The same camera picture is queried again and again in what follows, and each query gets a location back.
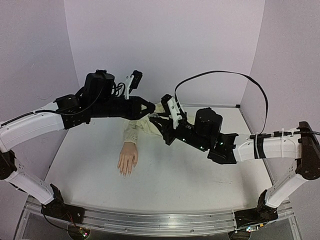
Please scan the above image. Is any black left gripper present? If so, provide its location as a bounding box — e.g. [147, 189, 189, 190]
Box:
[93, 97, 159, 122]

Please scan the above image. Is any clear glitter nail polish bottle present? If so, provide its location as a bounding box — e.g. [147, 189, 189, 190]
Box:
[148, 112, 160, 119]

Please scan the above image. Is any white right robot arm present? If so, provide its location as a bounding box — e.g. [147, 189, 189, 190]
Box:
[148, 107, 320, 212]

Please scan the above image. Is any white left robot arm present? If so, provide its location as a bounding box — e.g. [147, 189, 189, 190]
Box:
[0, 69, 156, 219]

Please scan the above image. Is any cream cloth garment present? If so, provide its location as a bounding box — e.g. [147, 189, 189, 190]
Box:
[123, 116, 162, 149]

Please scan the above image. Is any mannequin hand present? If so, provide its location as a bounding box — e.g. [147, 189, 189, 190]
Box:
[117, 142, 138, 178]

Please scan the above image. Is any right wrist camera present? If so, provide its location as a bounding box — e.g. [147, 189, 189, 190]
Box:
[161, 94, 187, 129]

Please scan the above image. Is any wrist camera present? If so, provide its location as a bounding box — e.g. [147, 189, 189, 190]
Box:
[124, 70, 143, 100]
[161, 94, 187, 129]

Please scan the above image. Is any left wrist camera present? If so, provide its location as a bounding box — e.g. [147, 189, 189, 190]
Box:
[124, 70, 143, 100]

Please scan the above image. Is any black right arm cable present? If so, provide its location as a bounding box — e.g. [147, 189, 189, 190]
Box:
[174, 70, 270, 135]

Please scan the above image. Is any aluminium front rail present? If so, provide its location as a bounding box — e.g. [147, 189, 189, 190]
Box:
[14, 197, 301, 240]

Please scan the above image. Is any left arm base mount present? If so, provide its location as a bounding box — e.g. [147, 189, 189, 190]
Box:
[41, 183, 85, 224]

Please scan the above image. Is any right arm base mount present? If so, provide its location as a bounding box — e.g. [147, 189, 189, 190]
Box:
[234, 190, 279, 230]

